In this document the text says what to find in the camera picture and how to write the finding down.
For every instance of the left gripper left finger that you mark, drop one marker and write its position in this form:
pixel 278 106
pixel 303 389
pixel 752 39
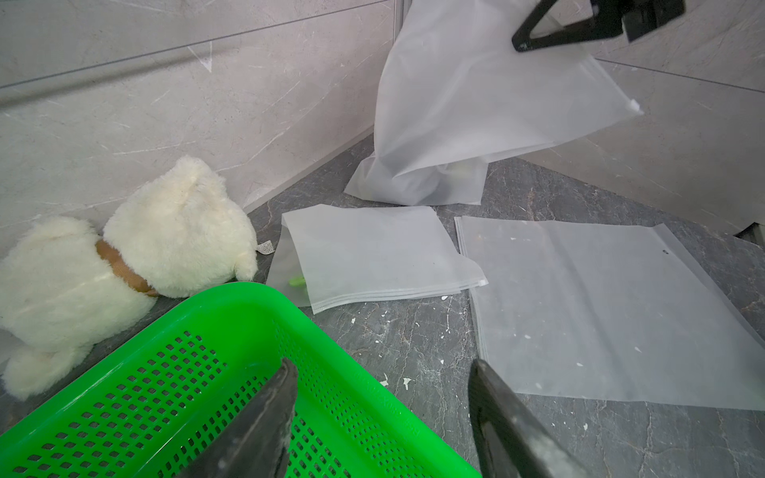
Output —
pixel 256 443

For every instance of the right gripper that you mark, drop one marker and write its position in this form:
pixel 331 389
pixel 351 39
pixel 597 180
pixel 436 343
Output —
pixel 640 17

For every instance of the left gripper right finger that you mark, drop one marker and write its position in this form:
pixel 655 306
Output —
pixel 510 441

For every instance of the clear zip-top bag stack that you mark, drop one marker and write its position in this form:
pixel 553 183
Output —
pixel 607 312

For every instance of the green plastic basket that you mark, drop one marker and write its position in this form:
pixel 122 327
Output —
pixel 154 404

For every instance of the white plush toy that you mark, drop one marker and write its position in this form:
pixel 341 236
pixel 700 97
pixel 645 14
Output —
pixel 67 285

